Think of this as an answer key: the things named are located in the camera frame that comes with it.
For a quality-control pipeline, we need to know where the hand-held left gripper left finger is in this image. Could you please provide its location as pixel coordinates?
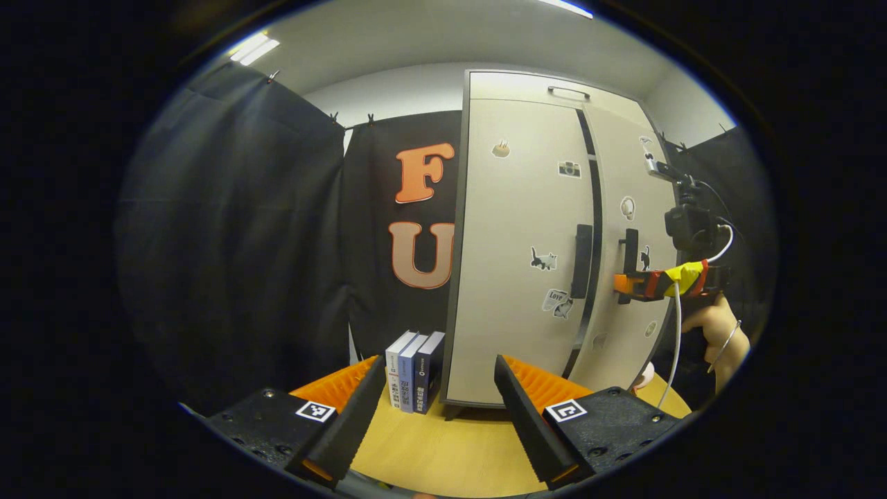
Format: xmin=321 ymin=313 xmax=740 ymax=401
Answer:
xmin=201 ymin=355 xmax=389 ymax=489

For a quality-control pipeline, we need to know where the thin metal bracelet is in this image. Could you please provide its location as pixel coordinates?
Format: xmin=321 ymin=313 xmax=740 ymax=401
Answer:
xmin=705 ymin=319 xmax=744 ymax=375

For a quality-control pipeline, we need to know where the long ceiling light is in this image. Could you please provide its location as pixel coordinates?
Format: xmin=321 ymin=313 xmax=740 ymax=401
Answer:
xmin=537 ymin=0 xmax=594 ymax=19

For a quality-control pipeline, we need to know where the black backdrop cloth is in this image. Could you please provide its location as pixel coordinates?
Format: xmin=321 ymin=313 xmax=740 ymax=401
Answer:
xmin=114 ymin=61 xmax=775 ymax=417

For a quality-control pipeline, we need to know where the beige cabinet drawer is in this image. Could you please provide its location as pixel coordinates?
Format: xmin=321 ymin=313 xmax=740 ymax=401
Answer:
xmin=468 ymin=71 xmax=649 ymax=122

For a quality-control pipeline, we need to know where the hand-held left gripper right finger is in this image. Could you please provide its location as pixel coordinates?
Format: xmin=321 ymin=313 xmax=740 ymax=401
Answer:
xmin=493 ymin=354 xmax=683 ymax=491

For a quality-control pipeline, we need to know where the dark navy book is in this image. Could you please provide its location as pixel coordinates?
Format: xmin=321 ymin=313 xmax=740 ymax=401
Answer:
xmin=414 ymin=331 xmax=446 ymax=415

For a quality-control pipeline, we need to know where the blue book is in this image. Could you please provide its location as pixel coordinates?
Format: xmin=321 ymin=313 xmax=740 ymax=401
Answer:
xmin=398 ymin=335 xmax=430 ymax=414

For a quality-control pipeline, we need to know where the double ceiling light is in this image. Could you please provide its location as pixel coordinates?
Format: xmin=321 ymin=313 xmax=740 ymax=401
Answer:
xmin=229 ymin=31 xmax=281 ymax=67

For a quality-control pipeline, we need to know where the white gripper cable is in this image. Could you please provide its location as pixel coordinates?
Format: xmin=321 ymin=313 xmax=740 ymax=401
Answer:
xmin=655 ymin=225 xmax=735 ymax=410

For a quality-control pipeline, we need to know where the black door handle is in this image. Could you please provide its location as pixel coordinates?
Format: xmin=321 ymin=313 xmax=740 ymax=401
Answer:
xmin=618 ymin=229 xmax=640 ymax=306
xmin=571 ymin=224 xmax=594 ymax=299

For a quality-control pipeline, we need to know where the beige cabinet door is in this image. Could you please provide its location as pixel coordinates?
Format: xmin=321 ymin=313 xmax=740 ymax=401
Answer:
xmin=445 ymin=97 xmax=597 ymax=406
xmin=567 ymin=104 xmax=680 ymax=394

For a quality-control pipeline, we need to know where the beige double-door shoe cabinet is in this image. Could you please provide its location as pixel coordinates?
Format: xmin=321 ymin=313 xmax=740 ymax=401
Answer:
xmin=442 ymin=69 xmax=683 ymax=410

